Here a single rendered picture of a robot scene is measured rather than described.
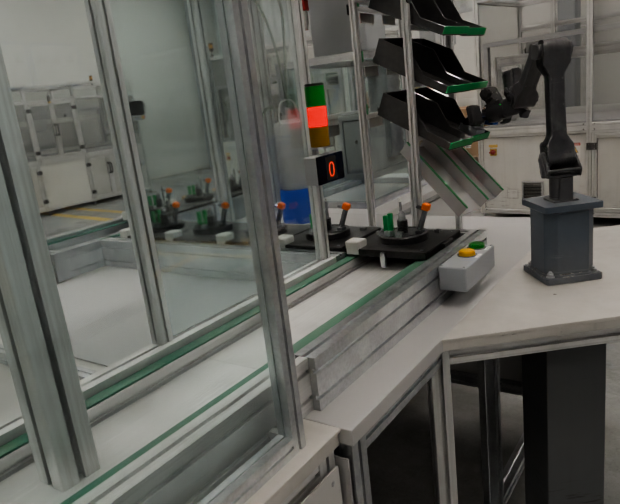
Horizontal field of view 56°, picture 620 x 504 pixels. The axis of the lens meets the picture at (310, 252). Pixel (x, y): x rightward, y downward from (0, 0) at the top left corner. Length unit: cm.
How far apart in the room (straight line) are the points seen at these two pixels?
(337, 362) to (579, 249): 77
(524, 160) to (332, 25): 330
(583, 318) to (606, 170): 431
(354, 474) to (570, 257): 83
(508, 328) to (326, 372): 46
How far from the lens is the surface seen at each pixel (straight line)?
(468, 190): 193
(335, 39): 294
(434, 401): 136
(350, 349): 110
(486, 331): 132
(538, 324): 136
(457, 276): 142
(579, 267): 162
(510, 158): 592
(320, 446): 96
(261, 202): 81
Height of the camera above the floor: 139
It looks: 15 degrees down
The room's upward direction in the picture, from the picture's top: 7 degrees counter-clockwise
